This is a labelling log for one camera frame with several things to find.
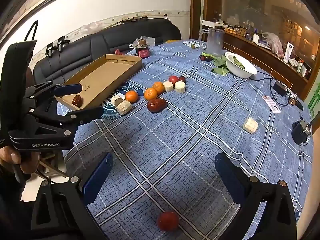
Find black charger with cable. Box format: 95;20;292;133
250;70;295;107

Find orange mandarin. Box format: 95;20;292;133
144;87;158;101
125;90;139;103
152;81;165;94

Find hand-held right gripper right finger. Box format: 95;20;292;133
214;152;298;240

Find brown cardboard tray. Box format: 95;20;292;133
54;54;142;112

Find white bowl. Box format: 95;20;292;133
224;52;258;79

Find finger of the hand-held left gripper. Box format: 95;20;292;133
32;106;104;137
24;81;83;113

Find pink plastic bag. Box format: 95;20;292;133
261;32;284;55

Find person's left forearm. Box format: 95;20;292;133
0;167;35;240

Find blue plaid tablecloth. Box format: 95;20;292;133
57;39;314;240

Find bamboo wall decal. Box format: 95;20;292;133
306;80;320;117

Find black cable loop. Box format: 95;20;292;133
24;20;39;42

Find wooden glass cabinet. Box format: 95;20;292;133
190;0;320;100

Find large glossy red jujube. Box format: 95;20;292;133
147;98;167;113

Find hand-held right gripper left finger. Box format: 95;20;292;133
30;152;114;240

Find black leather sofa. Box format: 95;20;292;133
32;17;182;90

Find green leaves in bowl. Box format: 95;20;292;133
229;56;245;69

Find white paper tag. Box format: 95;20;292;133
262;95;280;114

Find black power adapter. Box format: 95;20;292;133
272;80;288;97

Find green bok choy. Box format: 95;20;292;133
202;52;230;76

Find white and blue box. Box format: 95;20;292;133
284;42;295;63

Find clear glass pitcher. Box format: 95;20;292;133
198;28;224;57

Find brown and black plug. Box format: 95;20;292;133
287;96;304;111

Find white flat box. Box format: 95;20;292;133
201;19;223;28

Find person's left hand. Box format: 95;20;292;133
0;145;42;175

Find dark jar with red label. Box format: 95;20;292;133
134;39;150;58

